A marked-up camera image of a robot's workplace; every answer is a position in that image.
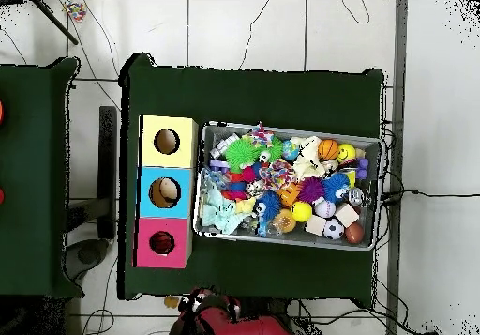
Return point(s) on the brown bear plush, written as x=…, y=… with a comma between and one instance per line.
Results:
x=171, y=302

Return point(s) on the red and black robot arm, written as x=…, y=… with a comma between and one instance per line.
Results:
x=243, y=325

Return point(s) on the wooden box with three holes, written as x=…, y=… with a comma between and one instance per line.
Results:
x=165, y=170

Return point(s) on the plain yellow ball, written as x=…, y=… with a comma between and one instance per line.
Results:
x=301, y=212

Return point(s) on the large green spiky ball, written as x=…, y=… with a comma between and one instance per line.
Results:
x=242, y=155

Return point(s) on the black and white soccer ball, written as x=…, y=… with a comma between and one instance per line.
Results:
x=333, y=229

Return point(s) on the purple spiky ball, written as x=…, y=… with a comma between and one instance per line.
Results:
x=311, y=189

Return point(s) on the black upright panel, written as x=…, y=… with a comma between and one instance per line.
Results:
x=108, y=162

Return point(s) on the brown football toy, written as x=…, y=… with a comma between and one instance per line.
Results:
x=354, y=233

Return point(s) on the orange basketball toy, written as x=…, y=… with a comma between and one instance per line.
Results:
x=329, y=150

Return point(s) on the yellow smiley face ball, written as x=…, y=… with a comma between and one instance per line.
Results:
x=346, y=153

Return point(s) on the dark green side table cloth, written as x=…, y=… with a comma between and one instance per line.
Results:
x=33, y=162

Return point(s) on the black rod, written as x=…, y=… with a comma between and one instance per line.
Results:
x=56, y=22

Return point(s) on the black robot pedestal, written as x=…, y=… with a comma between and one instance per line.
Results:
x=270, y=305

